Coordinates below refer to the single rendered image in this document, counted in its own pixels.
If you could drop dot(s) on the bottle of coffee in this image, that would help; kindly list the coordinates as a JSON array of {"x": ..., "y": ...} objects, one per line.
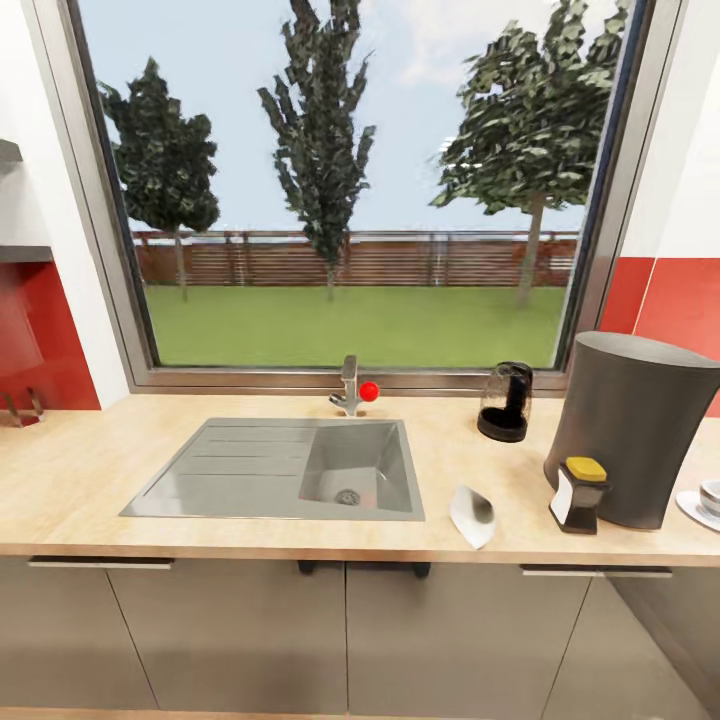
[{"x": 582, "y": 489}]

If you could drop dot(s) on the saucer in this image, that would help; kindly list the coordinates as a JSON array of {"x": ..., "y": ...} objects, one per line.
[{"x": 690, "y": 502}]

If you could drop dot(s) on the paper coffee filter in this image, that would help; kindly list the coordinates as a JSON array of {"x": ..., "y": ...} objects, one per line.
[{"x": 474, "y": 515}]

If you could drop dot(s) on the drop in sink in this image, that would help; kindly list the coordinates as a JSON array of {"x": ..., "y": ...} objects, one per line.
[{"x": 290, "y": 468}]

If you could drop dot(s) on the cabinet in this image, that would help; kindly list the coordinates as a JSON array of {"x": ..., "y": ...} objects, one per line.
[{"x": 360, "y": 638}]

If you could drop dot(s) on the water glass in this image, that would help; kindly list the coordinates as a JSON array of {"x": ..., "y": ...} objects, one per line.
[{"x": 24, "y": 406}]

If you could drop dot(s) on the fixed window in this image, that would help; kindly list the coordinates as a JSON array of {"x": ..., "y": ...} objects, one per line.
[{"x": 432, "y": 187}]

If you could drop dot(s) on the electric kettle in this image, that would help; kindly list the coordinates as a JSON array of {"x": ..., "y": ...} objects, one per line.
[{"x": 506, "y": 401}]

